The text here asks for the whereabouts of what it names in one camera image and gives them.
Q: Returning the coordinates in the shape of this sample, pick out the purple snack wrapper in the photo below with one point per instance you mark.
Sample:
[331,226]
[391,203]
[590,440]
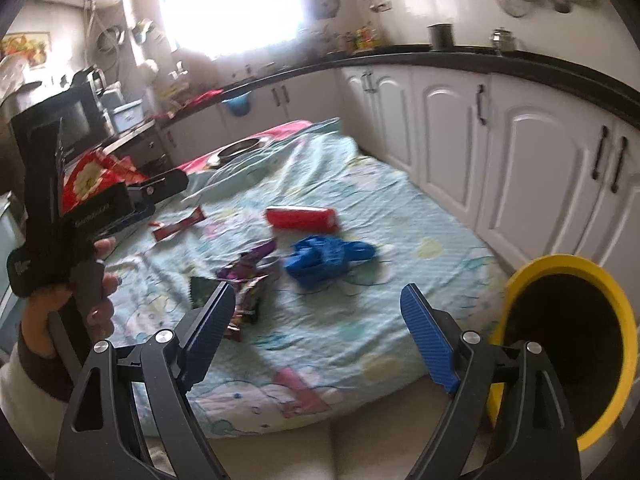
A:
[245,262]

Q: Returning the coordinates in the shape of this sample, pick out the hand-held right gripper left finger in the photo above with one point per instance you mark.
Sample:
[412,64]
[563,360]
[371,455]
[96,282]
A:
[210,325]

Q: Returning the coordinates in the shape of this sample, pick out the red snack wrapper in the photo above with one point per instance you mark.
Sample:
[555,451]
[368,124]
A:
[175,227]

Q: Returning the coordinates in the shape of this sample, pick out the fruit wall picture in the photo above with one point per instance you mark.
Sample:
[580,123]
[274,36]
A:
[25,46]

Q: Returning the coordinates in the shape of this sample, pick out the red cloth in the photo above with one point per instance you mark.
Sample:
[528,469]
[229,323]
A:
[200,99]

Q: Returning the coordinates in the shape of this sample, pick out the dark metal pot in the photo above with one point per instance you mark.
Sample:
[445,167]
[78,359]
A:
[441,37]

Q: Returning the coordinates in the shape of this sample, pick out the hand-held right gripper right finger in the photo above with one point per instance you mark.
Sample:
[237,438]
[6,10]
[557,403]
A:
[430,340]

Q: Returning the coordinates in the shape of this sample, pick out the dark green snack wrapper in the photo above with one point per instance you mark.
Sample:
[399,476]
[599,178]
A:
[202,292]

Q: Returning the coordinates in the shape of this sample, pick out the small white wall socket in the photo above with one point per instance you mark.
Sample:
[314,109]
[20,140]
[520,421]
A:
[381,6]

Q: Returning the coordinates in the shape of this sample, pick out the metal basin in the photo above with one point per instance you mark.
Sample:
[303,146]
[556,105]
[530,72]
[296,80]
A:
[240,149]

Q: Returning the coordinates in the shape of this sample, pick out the cartoon cat printed blanket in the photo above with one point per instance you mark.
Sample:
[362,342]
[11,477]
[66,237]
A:
[350,325]

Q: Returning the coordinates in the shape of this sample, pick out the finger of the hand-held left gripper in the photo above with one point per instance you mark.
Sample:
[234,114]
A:
[165,182]

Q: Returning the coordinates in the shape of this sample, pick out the blue hanging basin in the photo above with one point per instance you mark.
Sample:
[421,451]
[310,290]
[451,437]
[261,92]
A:
[236,105]

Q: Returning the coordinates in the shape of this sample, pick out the yellow oil bottle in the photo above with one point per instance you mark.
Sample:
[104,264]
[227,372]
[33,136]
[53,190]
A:
[362,37]
[376,35]

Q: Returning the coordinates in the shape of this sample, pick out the person's legs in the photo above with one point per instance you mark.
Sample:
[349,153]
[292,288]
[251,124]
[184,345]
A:
[280,455]

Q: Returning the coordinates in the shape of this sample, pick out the brown snack wrapper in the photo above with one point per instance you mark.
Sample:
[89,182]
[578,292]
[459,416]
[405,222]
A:
[245,310]

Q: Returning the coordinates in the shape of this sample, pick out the black microwave oven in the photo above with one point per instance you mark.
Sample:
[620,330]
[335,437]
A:
[85,125]

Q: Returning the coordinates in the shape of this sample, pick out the red cylindrical can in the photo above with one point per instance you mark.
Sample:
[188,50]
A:
[300,219]

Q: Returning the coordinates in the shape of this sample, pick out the steel teapot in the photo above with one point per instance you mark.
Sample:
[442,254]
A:
[501,41]

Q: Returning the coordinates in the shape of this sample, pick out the black kitchen countertop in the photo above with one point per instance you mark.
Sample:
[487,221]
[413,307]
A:
[450,57]

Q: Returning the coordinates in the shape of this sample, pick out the bright kitchen window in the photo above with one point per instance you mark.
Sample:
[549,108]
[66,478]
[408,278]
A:
[235,5]

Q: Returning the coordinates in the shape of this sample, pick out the light blue storage box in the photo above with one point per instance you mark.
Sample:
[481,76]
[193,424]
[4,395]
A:
[126,116]

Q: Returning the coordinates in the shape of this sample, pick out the person's left hand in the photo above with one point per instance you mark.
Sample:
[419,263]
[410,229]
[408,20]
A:
[111,300]

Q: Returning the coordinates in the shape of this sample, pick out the person's left forearm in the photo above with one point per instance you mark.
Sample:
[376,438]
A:
[25,390]

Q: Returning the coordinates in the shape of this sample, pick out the black bin with yellow rim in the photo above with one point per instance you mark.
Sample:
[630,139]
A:
[565,340]

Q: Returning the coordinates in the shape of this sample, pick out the red snack bag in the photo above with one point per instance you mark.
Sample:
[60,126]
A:
[85,180]

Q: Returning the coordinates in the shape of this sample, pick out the round grey fan cover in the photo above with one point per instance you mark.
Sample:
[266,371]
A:
[323,5]

